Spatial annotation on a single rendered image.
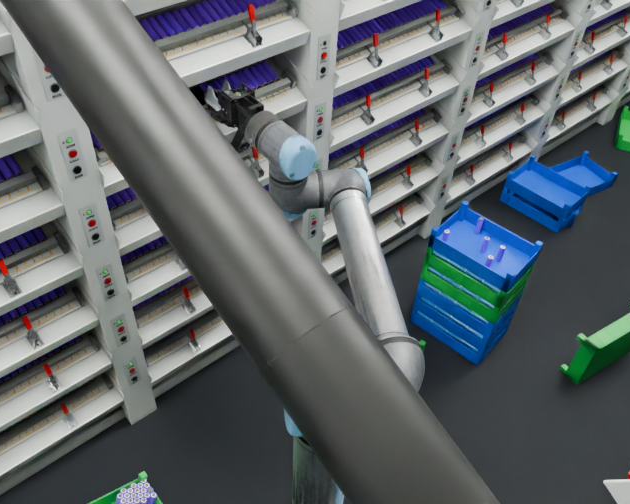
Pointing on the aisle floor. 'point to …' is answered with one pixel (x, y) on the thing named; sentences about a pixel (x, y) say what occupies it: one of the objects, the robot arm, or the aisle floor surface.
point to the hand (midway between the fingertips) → (211, 96)
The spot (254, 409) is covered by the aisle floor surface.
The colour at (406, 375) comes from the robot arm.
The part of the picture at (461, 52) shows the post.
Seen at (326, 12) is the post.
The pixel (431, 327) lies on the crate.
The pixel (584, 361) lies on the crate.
